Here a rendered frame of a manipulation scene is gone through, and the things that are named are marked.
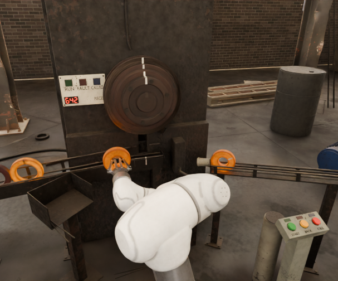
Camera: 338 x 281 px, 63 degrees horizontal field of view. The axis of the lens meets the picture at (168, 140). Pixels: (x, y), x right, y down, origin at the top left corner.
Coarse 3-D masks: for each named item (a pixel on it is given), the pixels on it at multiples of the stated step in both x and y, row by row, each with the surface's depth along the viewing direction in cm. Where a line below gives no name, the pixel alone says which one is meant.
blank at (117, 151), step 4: (112, 148) 150; (116, 148) 150; (120, 148) 151; (124, 148) 154; (108, 152) 149; (112, 152) 149; (116, 152) 150; (120, 152) 151; (124, 152) 151; (128, 152) 154; (104, 156) 150; (108, 156) 150; (112, 156) 151; (120, 156) 152; (124, 156) 153; (128, 156) 153; (104, 160) 150; (108, 160) 151; (128, 160) 154; (104, 164) 151; (108, 164) 152; (112, 168) 154
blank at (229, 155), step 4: (216, 152) 177; (220, 152) 175; (224, 152) 174; (228, 152) 174; (212, 156) 179; (216, 156) 177; (220, 156) 177; (224, 156) 176; (228, 156) 175; (232, 156) 174; (212, 160) 180; (216, 160) 179; (228, 160) 176; (232, 160) 175; (212, 164) 181; (216, 164) 180; (220, 164) 180; (224, 164) 180; (228, 164) 177; (232, 164) 176; (224, 168) 179; (228, 168) 178; (232, 168) 177
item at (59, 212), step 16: (64, 176) 159; (32, 192) 146; (48, 192) 154; (64, 192) 162; (80, 192) 162; (32, 208) 146; (48, 208) 152; (64, 208) 151; (80, 208) 151; (48, 224) 138; (64, 224) 159; (80, 240) 165; (80, 256) 169; (80, 272) 173; (96, 272) 183
